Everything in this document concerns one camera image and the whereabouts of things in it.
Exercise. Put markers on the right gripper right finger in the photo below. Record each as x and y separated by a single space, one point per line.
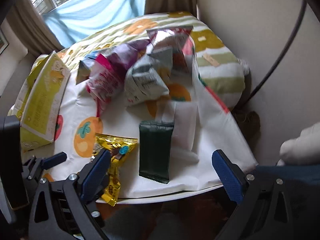
236 185

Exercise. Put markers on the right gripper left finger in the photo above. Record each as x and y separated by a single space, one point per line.
82 190

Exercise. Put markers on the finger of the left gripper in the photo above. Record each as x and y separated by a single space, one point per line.
55 160

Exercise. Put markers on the yellow chocolate pillow snack bag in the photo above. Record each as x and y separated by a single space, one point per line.
119 148

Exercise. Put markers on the dark green snack packet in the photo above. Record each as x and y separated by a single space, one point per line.
154 150

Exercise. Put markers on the green cardboard snack box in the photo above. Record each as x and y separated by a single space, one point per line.
38 102

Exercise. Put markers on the white translucent snack packet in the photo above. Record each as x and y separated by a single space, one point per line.
184 117

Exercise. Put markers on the orange print white tablecloth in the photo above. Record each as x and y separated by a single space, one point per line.
202 125

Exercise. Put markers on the pink red snack bag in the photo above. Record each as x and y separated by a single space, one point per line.
104 83

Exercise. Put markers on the floral striped green quilt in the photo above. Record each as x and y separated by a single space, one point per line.
219 68

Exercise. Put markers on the purple snack bag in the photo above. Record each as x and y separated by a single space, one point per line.
124 56

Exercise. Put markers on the grey white snack bag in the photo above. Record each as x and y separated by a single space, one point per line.
147 79

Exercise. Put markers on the brown left curtain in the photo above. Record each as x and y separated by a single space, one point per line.
30 28

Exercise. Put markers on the red white chips bag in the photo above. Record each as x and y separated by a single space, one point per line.
176 38

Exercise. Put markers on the light blue window cloth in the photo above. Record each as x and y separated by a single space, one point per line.
75 20

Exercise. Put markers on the framed wall picture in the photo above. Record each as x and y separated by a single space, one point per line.
3 42

